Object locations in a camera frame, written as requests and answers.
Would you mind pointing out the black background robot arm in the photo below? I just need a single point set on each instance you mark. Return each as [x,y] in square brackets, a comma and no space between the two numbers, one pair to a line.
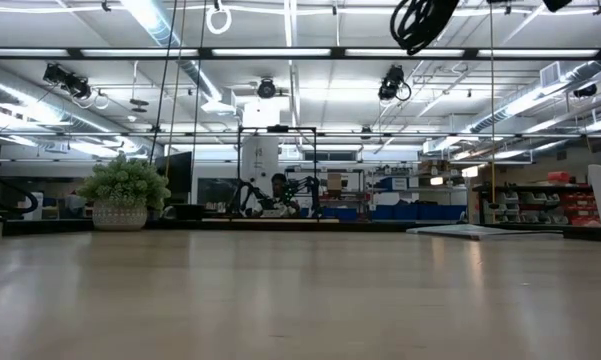
[247,197]
[302,187]

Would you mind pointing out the shelf with red grey bins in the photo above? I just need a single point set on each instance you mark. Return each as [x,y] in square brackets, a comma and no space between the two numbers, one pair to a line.
[545,205]

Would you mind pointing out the flat blue grey package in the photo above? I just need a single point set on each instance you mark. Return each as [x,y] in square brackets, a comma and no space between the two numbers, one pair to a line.
[475,231]

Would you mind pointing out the row of blue bins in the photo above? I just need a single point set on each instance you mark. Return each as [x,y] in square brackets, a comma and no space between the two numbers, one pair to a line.
[415,212]

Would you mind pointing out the cardboard box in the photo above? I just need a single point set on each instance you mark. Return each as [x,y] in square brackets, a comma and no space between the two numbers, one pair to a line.
[334,182]

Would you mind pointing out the person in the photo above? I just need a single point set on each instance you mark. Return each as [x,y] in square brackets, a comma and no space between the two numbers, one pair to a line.
[279,186]

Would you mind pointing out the white square column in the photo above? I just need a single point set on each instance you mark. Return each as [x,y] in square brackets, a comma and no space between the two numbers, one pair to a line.
[260,160]

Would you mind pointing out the black monitor screen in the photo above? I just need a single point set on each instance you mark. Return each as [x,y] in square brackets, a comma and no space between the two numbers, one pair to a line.
[177,175]

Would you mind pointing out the green potted plant white pot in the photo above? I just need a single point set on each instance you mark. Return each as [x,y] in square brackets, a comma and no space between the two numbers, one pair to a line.
[122,190]

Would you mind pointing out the black overhead camera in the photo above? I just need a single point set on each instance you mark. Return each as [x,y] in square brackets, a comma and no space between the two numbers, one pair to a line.
[391,82]
[266,89]
[67,81]

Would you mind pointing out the black table edge rail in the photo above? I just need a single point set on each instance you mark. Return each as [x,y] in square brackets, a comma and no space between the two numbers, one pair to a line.
[280,226]

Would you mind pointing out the black rig frame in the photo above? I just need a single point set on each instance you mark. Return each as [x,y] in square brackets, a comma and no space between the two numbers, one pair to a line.
[205,52]

